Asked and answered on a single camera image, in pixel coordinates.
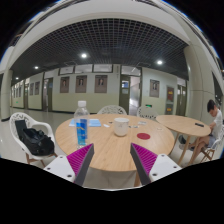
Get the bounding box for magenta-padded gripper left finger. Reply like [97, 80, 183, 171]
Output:
[43, 143, 95, 187]

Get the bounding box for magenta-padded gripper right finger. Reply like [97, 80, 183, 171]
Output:
[129, 142, 183, 186]

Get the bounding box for clear water bottle blue label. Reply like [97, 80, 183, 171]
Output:
[73, 100, 91, 150]

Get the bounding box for flat round red coaster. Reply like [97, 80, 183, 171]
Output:
[136, 132, 151, 141]

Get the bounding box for black bag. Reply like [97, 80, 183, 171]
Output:
[14, 119, 55, 157]

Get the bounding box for round wooden side table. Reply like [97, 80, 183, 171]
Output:
[155, 114, 212, 166]

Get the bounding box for blue and white packet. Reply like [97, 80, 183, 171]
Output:
[68, 118, 102, 128]

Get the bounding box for white cup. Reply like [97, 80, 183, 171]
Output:
[113, 117, 130, 138]

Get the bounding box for white plastic lattice chair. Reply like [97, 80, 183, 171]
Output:
[9, 112, 58, 168]
[136, 105, 159, 120]
[97, 104, 128, 116]

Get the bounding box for white chair with wooden legs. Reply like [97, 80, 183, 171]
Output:
[199, 126, 224, 163]

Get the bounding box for person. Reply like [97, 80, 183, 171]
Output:
[178, 99, 224, 166]

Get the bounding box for group of round ceiling lights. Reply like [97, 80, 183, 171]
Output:
[14, 52, 164, 82]

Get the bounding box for red wall poster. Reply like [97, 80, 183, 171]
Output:
[166, 86, 175, 103]

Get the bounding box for row of framed wall portraits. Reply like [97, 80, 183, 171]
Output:
[13, 74, 160, 98]

